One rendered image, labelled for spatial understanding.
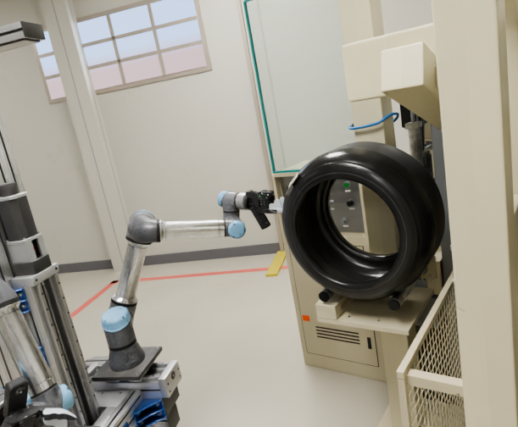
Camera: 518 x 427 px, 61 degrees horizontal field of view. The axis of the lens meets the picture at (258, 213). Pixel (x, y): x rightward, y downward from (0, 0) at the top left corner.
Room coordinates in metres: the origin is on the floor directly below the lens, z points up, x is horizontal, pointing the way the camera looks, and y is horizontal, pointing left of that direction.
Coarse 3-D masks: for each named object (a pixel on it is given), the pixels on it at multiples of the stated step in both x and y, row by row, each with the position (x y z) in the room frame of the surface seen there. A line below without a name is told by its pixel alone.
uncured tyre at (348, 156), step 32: (320, 160) 1.57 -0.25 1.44; (352, 160) 1.49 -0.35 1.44; (384, 160) 1.46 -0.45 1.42; (416, 160) 1.57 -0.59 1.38; (288, 192) 1.66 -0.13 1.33; (320, 192) 1.86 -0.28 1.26; (384, 192) 1.41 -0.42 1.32; (416, 192) 1.39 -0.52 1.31; (288, 224) 1.65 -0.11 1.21; (320, 224) 1.87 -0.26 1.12; (416, 224) 1.36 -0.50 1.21; (320, 256) 1.78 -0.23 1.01; (352, 256) 1.79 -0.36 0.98; (384, 256) 1.72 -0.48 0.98; (416, 256) 1.37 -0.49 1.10; (352, 288) 1.50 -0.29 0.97; (384, 288) 1.44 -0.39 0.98
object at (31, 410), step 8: (0, 408) 0.97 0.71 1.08; (24, 408) 0.96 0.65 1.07; (32, 408) 0.95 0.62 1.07; (0, 416) 0.97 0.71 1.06; (8, 416) 0.93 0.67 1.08; (16, 416) 0.93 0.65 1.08; (24, 416) 0.92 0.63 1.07; (32, 416) 0.93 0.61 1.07; (40, 416) 0.95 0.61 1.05; (0, 424) 0.96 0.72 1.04; (24, 424) 0.91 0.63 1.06; (32, 424) 0.93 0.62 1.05
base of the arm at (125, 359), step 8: (128, 344) 1.69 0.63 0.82; (136, 344) 1.73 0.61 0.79; (112, 352) 1.68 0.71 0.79; (120, 352) 1.67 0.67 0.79; (128, 352) 1.68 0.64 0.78; (136, 352) 1.70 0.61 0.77; (144, 352) 1.75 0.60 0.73; (112, 360) 1.68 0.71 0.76; (120, 360) 1.66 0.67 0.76; (128, 360) 1.68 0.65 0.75; (136, 360) 1.68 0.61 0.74; (112, 368) 1.67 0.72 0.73; (120, 368) 1.66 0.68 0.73; (128, 368) 1.66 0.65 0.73
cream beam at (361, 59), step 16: (400, 32) 1.13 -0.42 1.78; (416, 32) 1.10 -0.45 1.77; (432, 32) 1.08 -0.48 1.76; (352, 48) 1.20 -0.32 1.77; (368, 48) 1.18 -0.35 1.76; (384, 48) 1.15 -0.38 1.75; (432, 48) 1.08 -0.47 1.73; (352, 64) 1.21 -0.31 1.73; (368, 64) 1.18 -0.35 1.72; (352, 80) 1.21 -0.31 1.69; (368, 80) 1.18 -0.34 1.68; (352, 96) 1.21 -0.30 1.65; (368, 96) 1.19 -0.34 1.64; (384, 96) 1.17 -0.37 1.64
